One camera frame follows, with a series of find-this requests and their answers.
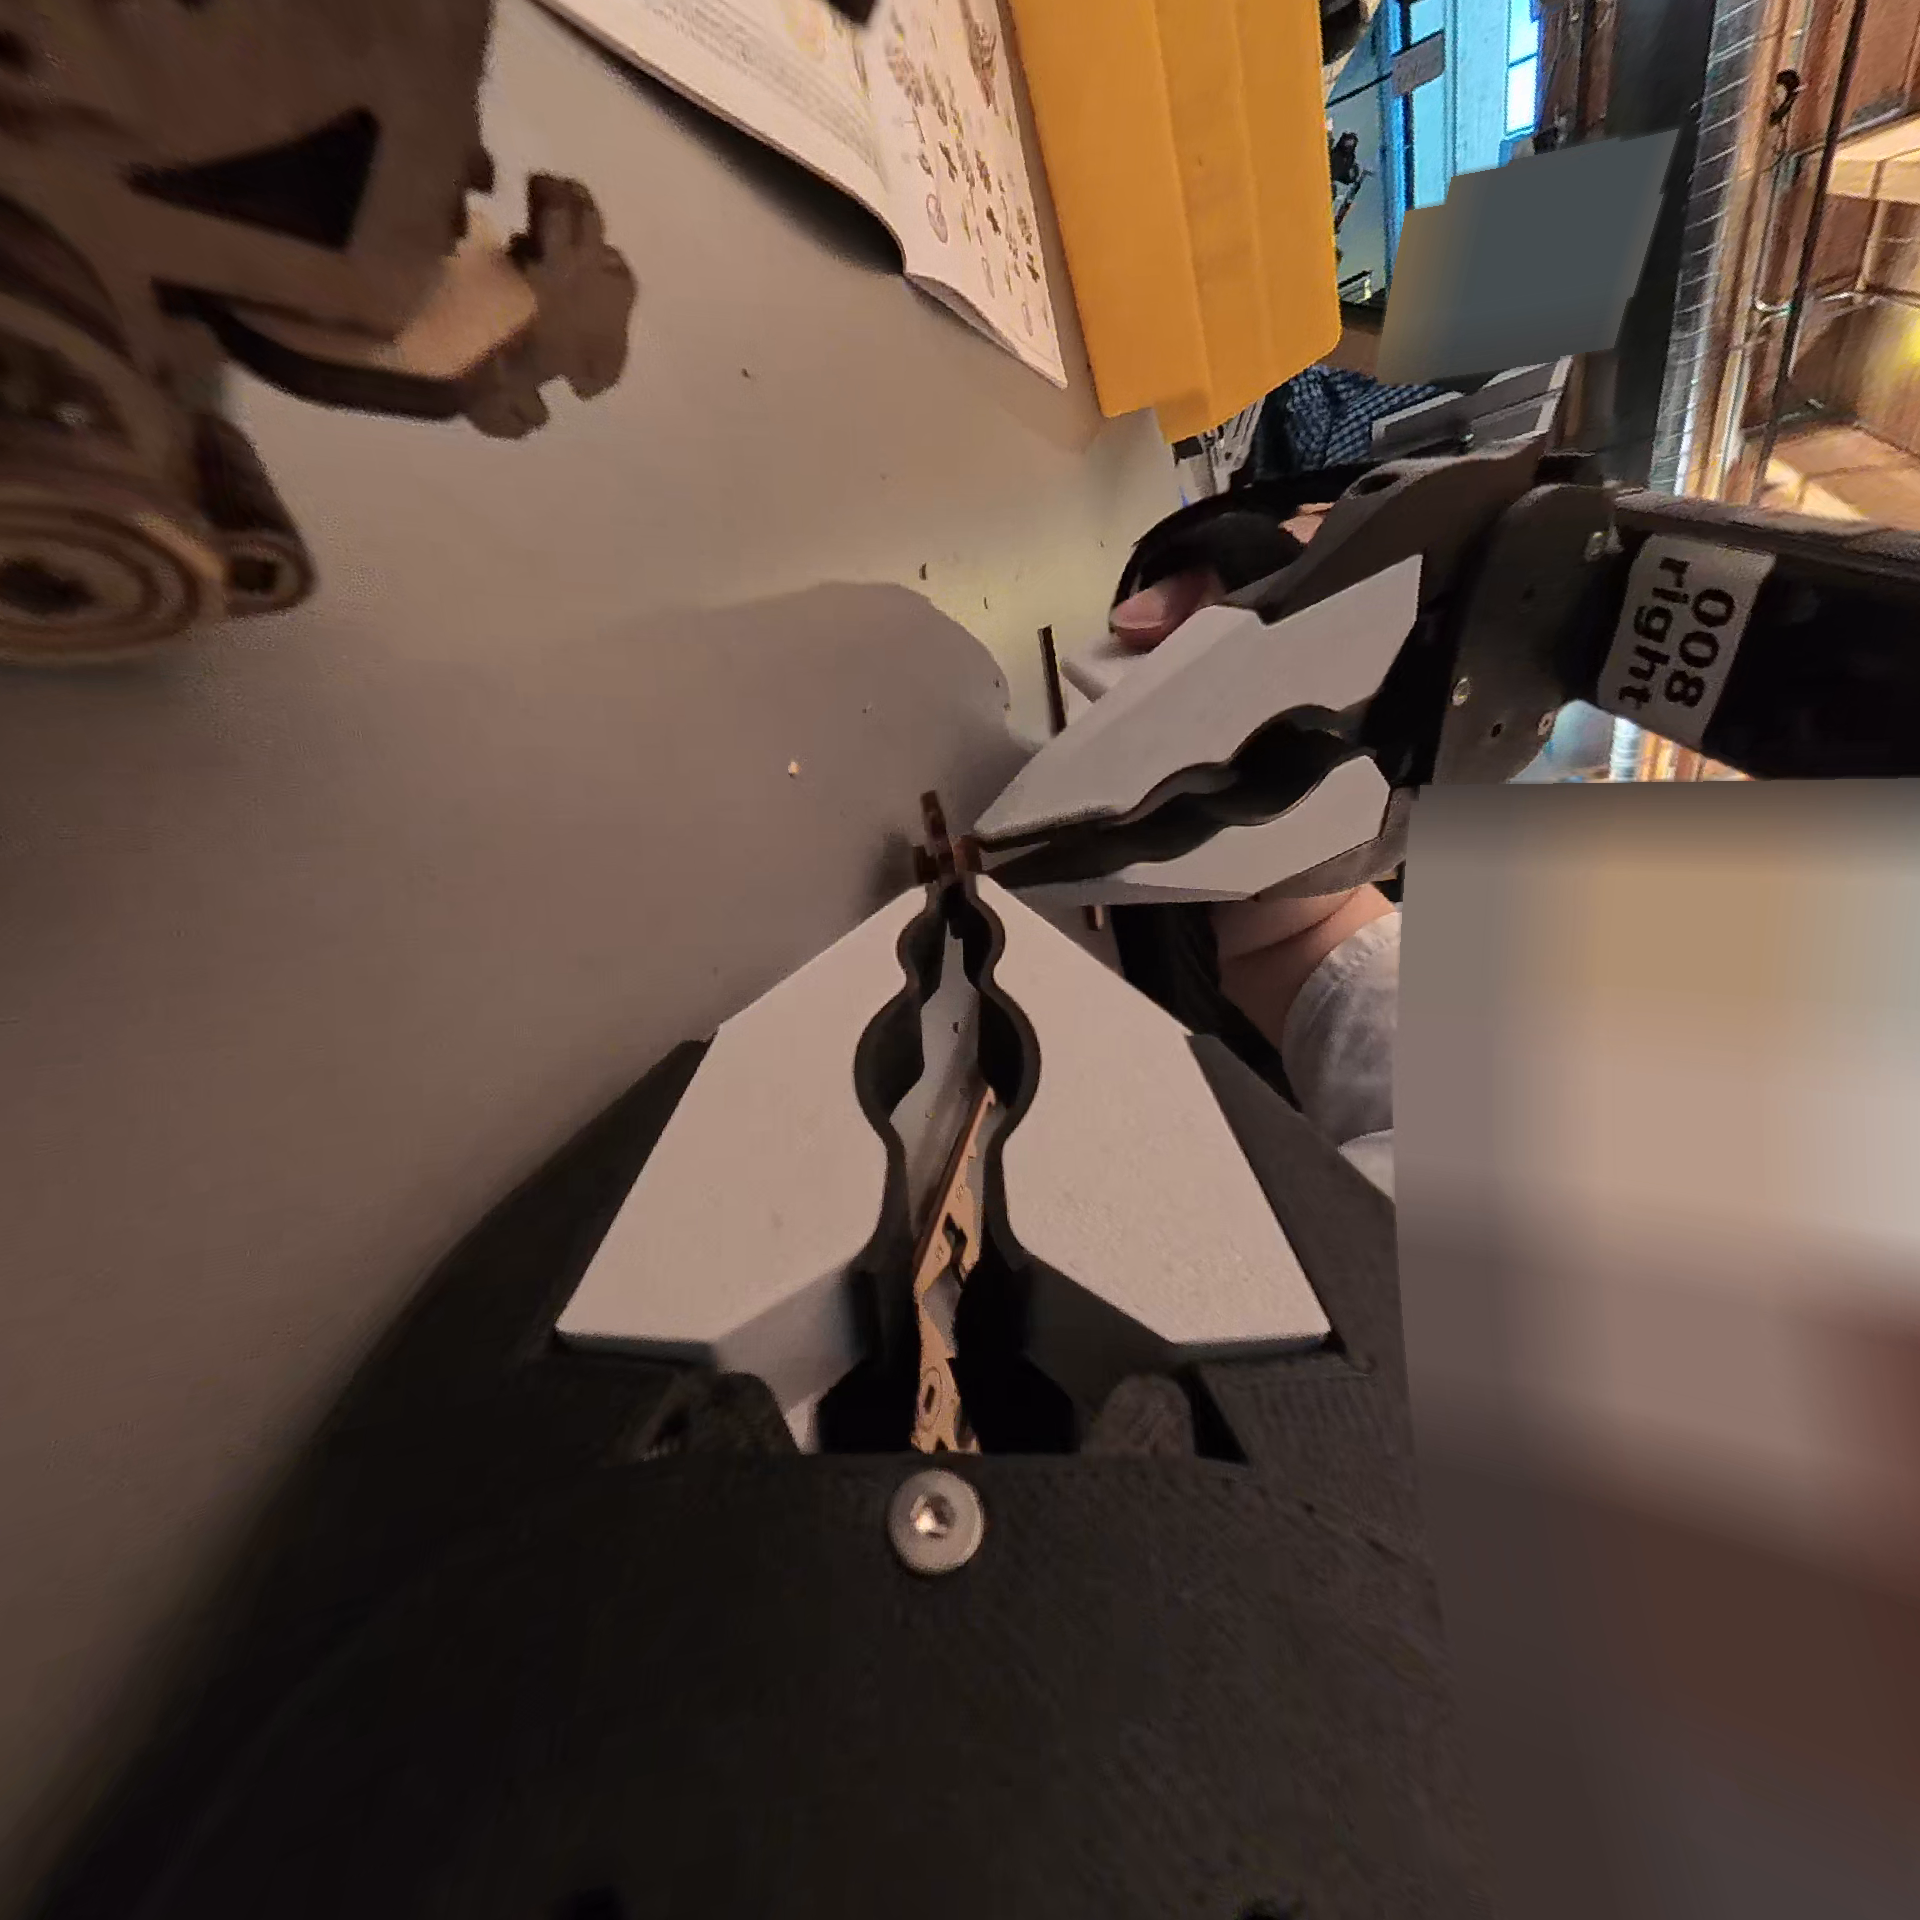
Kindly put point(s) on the wooden model assembly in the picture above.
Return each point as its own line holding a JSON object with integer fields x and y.
{"x": 180, "y": 225}

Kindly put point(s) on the person's right hand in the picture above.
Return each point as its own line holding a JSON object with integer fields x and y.
{"x": 1155, "y": 612}

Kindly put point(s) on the white illustrated instruction booklet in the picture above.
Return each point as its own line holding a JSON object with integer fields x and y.
{"x": 900, "y": 121}

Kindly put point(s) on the small dark wooden gear assembly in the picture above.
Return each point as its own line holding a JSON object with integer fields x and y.
{"x": 942, "y": 854}

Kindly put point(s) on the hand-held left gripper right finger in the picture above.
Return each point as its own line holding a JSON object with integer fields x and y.
{"x": 1155, "y": 1200}

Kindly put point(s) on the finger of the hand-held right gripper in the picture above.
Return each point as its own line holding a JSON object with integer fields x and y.
{"x": 1230, "y": 675}
{"x": 1260, "y": 848}

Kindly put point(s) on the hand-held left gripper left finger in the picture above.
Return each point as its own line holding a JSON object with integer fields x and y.
{"x": 721, "y": 1200}

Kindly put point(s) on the yellow plastic bin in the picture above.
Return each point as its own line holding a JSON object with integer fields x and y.
{"x": 1171, "y": 194}

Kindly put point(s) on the white shirt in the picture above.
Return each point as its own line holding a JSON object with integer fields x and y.
{"x": 1350, "y": 1050}

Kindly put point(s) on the laser-cut wooden parts sheet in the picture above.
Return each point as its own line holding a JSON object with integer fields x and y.
{"x": 944, "y": 1350}

